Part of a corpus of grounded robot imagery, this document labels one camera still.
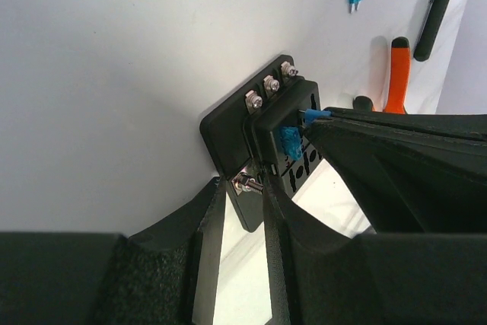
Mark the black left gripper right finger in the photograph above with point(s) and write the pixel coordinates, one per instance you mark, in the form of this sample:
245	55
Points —
319	276

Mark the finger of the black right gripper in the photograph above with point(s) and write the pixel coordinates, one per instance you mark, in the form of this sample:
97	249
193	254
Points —
470	127
407	181

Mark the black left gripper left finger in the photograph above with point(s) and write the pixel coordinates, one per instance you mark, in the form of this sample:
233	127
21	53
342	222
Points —
165	274

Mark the dark blue blade fuse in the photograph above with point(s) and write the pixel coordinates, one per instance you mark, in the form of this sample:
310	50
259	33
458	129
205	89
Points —
309	115

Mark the black fuse box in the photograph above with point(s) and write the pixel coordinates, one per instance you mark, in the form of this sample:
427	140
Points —
243	140

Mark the blue blade fuse in box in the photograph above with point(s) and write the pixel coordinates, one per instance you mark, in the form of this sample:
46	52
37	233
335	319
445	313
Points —
291	142

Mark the black handled claw hammer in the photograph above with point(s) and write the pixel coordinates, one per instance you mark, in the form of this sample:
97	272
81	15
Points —
430	30

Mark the orange handled needle-nose pliers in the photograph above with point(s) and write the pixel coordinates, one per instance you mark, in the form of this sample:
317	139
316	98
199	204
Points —
400	67

